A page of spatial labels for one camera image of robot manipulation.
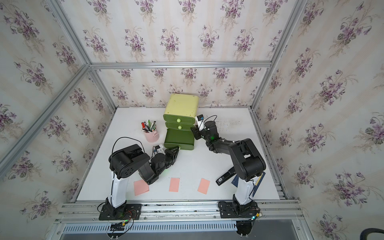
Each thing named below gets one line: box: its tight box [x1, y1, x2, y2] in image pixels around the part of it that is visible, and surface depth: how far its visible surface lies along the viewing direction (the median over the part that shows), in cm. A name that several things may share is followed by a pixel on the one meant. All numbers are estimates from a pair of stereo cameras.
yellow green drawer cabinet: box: [163, 93, 199, 144], surface depth 94 cm
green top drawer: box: [163, 114, 196, 125], surface depth 90 cm
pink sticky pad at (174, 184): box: [168, 177, 180, 193], surface depth 84 cm
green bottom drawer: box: [163, 128, 195, 151], surface depth 97 cm
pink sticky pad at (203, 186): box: [197, 178, 211, 195], surface depth 84 cm
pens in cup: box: [141, 119, 157, 133], surface depth 97 cm
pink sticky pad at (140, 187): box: [133, 179, 150, 196], surface depth 82 cm
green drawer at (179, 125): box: [165, 121, 196, 131], surface depth 95 cm
